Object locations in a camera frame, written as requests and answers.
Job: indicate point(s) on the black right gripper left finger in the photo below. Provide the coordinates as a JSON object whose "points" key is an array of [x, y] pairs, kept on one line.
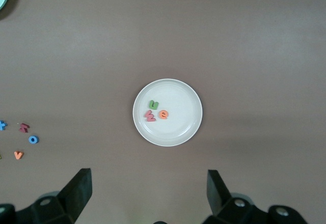
{"points": [[63, 206]]}

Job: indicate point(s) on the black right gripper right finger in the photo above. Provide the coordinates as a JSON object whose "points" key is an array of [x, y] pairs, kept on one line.
{"points": [[229, 208]]}

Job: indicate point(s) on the orange letter e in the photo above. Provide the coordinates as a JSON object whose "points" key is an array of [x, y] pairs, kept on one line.
{"points": [[163, 114]]}

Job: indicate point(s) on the red letter w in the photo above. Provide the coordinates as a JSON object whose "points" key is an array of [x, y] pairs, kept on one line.
{"points": [[149, 116]]}

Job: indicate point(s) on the green letter u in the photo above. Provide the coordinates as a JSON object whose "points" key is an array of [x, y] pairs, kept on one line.
{"points": [[153, 105]]}

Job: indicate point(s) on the orange letter v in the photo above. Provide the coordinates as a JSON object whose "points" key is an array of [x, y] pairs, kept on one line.
{"points": [[18, 155]]}

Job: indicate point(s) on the blue letter o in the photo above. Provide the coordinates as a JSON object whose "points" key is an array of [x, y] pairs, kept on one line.
{"points": [[29, 139]]}

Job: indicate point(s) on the dark red letter h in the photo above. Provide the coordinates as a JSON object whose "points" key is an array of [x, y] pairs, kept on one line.
{"points": [[24, 128]]}

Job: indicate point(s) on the blue plus sign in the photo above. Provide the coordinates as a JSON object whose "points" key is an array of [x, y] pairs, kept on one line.
{"points": [[2, 125]]}

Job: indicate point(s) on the beige brown plate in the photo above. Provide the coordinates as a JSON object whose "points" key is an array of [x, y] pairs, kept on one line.
{"points": [[180, 112]]}

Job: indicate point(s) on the brown paper table cover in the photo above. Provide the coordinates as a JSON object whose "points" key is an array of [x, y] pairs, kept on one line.
{"points": [[229, 43]]}

